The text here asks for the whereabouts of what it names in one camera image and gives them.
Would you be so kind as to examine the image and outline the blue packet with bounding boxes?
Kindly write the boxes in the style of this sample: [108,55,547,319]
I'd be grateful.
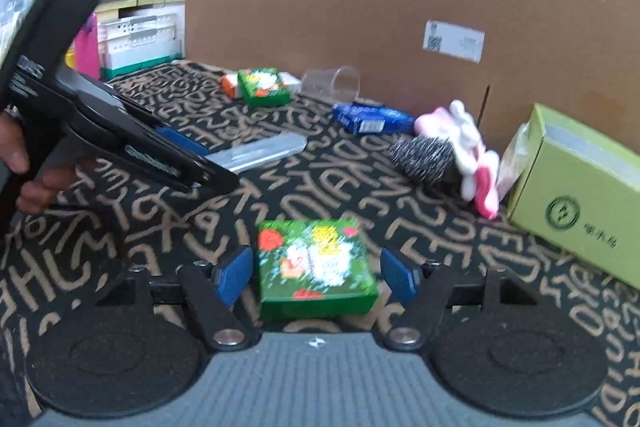
[332,104,414,135]

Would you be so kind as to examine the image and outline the light green cardboard box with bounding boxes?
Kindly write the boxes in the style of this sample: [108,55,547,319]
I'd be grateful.
[506,104,639,288]

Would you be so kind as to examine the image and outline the silver box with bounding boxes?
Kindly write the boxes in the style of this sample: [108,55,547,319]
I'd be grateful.
[206,132,307,173]

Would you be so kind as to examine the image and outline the white plastic crate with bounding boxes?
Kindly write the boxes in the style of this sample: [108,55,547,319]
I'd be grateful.
[98,13,183,80]

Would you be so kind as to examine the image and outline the white pink gloves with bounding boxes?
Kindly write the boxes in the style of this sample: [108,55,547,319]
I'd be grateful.
[413,100,500,220]

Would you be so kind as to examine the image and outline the large brown cardboard box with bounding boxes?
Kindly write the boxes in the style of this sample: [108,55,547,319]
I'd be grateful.
[186,0,639,148]

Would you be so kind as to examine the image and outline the green snack box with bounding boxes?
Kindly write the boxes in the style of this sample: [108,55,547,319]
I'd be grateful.
[257,219,378,322]
[238,68,291,107]

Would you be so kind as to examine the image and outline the white shipping label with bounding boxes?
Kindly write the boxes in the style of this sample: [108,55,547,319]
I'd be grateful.
[423,20,485,64]

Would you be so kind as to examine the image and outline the pink container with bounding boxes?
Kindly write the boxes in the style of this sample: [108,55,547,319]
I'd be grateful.
[65,14,101,79]

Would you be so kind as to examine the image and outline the clear plastic cup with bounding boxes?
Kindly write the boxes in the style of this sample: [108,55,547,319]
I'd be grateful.
[300,66,360,104]

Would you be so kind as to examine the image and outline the steel wool scrubber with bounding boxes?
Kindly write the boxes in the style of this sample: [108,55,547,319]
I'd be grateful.
[388,135,454,185]

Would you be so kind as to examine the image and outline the person's left hand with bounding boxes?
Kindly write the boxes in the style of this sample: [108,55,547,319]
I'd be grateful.
[1,110,96,216]

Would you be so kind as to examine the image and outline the white orange box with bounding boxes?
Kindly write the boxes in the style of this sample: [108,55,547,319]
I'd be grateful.
[220,72,302,100]

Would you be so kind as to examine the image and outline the clear bag of sticks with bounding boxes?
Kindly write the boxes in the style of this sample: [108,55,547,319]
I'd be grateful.
[497,122,529,202]

